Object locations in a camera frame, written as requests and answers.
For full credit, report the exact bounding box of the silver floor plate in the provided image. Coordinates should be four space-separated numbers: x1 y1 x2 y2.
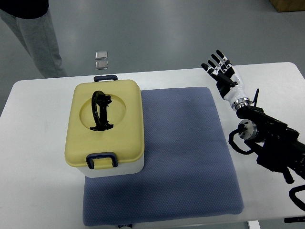
95 51 108 60
95 60 108 70

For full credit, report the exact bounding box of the person in grey trousers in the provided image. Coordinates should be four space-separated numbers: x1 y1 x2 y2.
0 0 68 78

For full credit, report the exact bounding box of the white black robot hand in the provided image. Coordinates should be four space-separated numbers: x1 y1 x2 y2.
201 50 252 111

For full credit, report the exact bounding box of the white storage box base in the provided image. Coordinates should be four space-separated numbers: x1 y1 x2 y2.
77 152 144 178

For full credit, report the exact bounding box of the upper silver floor plate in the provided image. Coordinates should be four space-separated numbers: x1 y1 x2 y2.
95 51 108 60

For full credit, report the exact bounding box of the lower silver floor plate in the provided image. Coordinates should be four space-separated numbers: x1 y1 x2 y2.
95 60 108 70

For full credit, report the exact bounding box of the blue padded mat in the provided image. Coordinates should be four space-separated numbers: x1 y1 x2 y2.
83 87 244 226

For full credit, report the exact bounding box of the yellow storage box lid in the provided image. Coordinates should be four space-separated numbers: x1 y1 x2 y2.
64 80 144 170

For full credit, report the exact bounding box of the cardboard box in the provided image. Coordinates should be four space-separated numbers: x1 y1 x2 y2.
270 0 305 12

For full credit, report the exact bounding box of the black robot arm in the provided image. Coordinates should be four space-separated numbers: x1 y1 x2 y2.
229 94 305 184

